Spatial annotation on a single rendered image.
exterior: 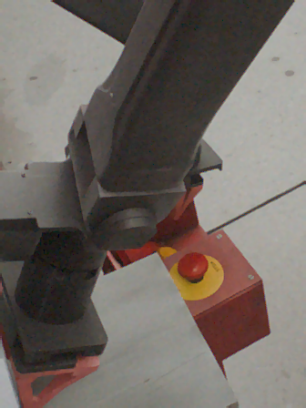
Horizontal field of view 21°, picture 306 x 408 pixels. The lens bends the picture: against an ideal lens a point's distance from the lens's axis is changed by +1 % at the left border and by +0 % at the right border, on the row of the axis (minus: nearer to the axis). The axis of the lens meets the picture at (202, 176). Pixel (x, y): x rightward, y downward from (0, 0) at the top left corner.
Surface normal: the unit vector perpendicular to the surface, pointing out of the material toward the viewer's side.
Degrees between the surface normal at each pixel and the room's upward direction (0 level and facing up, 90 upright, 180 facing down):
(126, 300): 0
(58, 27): 0
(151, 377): 0
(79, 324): 30
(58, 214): 39
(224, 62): 114
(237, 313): 90
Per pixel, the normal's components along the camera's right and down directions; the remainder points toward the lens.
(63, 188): 0.48, -0.46
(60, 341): 0.33, -0.79
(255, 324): 0.47, 0.57
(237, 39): 0.29, 0.88
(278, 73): -0.14, -0.70
